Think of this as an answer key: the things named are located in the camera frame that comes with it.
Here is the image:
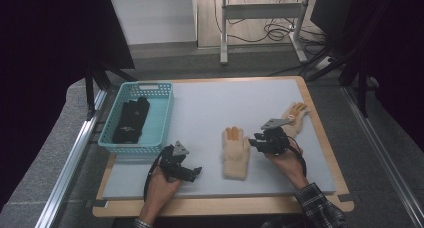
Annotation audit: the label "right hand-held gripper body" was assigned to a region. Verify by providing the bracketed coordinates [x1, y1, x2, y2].
[260, 117, 292, 156]

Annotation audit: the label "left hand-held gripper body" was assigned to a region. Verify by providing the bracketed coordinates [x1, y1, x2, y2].
[158, 140, 192, 183]

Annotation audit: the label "teal plastic basket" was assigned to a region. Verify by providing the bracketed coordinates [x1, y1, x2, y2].
[97, 81, 175, 156]

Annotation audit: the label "black glove with small emblem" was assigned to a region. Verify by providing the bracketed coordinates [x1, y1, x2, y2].
[111, 96, 151, 145]

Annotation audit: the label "person's right hand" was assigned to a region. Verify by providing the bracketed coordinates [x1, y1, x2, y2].
[265, 144, 309, 190]

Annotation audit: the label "person's left hand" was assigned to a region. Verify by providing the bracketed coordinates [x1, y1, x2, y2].
[144, 170, 184, 211]

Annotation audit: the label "grey foam mat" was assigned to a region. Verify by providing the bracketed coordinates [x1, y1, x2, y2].
[102, 79, 337, 201]

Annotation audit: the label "white power strip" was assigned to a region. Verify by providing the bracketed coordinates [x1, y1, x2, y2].
[314, 55, 335, 71]

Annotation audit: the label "black metal stand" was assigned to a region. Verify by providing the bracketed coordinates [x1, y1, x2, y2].
[304, 0, 381, 119]

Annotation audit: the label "black tripod legs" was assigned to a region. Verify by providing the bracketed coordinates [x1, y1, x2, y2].
[83, 64, 138, 120]

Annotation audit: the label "black curtain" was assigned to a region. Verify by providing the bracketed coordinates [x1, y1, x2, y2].
[0, 0, 136, 211]
[309, 0, 424, 151]

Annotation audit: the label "white panel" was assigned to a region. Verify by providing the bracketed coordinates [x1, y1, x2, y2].
[109, 0, 198, 46]

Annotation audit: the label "cream fluffy glove with ring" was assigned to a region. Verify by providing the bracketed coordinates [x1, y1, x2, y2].
[280, 101, 311, 139]

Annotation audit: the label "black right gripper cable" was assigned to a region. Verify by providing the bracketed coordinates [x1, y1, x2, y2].
[285, 135, 308, 180]

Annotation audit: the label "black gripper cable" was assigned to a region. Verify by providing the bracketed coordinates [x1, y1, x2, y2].
[285, 135, 308, 180]
[143, 147, 168, 203]

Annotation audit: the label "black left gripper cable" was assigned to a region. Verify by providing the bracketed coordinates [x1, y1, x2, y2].
[143, 147, 168, 203]

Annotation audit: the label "aluminium rail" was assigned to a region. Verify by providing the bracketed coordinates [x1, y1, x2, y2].
[340, 85, 424, 228]
[34, 88, 108, 228]

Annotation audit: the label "tangle of black floor cables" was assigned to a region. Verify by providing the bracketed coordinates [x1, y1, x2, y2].
[213, 0, 329, 57]

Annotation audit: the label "white metal desk frame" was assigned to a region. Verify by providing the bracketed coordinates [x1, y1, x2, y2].
[219, 0, 309, 66]

